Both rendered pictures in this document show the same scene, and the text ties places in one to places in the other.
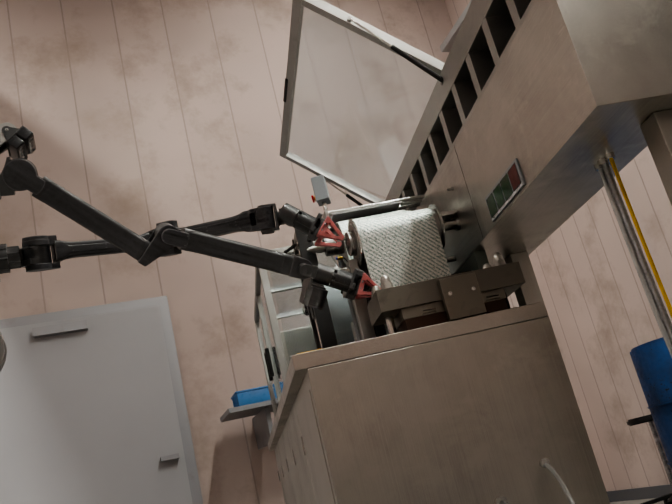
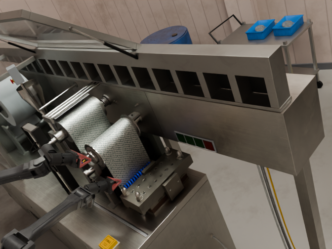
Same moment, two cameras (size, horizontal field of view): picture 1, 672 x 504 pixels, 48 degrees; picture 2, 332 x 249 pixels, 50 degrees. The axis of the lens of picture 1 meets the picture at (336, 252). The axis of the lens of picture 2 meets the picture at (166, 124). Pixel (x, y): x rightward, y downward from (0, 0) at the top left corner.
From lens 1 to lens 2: 171 cm
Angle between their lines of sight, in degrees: 53
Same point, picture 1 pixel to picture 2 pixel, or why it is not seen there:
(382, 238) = (113, 153)
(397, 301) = (148, 205)
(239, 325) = not seen: outside the picture
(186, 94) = not seen: outside the picture
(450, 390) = (181, 234)
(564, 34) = (285, 141)
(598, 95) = (297, 170)
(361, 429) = not seen: outside the picture
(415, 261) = (131, 156)
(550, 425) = (212, 221)
